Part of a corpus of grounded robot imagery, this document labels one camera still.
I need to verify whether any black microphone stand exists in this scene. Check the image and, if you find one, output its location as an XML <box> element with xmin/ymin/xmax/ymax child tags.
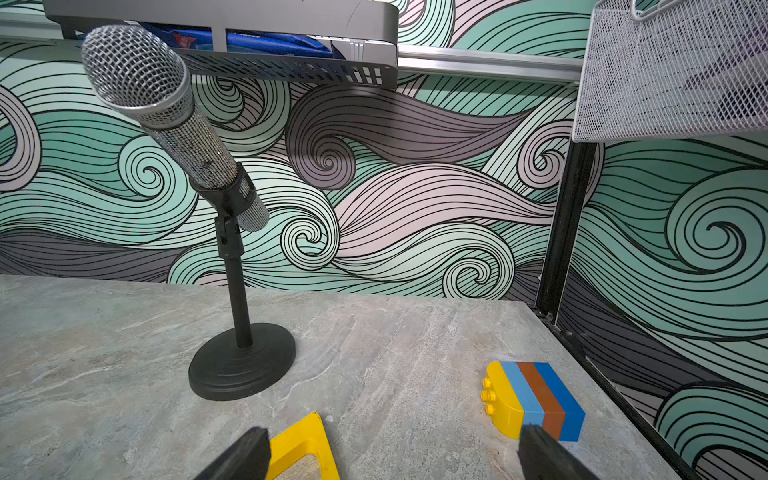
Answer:
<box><xmin>188</xmin><ymin>166</ymin><xmax>296</xmax><ymax>401</ymax></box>

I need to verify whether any multicolour toy brick stack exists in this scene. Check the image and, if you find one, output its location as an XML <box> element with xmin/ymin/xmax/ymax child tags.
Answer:
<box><xmin>481</xmin><ymin>361</ymin><xmax>586</xmax><ymax>442</ymax></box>

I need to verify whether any blue item in shelf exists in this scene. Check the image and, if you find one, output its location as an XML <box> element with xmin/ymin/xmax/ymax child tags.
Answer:
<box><xmin>140</xmin><ymin>22</ymin><xmax>344</xmax><ymax>59</ymax></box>

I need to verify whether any aluminium wall rail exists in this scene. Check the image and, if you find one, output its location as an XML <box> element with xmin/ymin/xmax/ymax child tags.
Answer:
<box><xmin>1</xmin><ymin>10</ymin><xmax>583</xmax><ymax>86</ymax></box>

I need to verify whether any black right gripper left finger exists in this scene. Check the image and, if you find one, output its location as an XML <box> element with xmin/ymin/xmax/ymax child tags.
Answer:
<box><xmin>194</xmin><ymin>427</ymin><xmax>271</xmax><ymax>480</ymax></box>

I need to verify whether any white mesh wall basket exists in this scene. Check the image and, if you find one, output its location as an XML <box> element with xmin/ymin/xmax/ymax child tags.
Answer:
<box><xmin>572</xmin><ymin>1</ymin><xmax>767</xmax><ymax>143</ymax></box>

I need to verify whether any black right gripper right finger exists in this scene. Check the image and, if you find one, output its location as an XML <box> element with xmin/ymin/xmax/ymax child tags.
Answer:
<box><xmin>518</xmin><ymin>425</ymin><xmax>598</xmax><ymax>480</ymax></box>

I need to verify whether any silver glitter microphone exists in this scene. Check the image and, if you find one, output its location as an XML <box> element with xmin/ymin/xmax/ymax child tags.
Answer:
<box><xmin>81</xmin><ymin>25</ymin><xmax>269</xmax><ymax>232</ymax></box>

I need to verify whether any yellow triangular plastic frame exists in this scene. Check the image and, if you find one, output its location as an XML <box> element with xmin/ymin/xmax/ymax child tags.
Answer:
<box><xmin>266</xmin><ymin>412</ymin><xmax>340</xmax><ymax>480</ymax></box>

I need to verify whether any black corner frame post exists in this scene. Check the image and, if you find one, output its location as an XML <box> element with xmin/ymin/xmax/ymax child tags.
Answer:
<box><xmin>534</xmin><ymin>142</ymin><xmax>698</xmax><ymax>480</ymax></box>

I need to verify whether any dark metal wall shelf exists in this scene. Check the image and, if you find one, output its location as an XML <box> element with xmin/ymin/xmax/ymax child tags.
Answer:
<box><xmin>43</xmin><ymin>1</ymin><xmax>398</xmax><ymax>89</ymax></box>

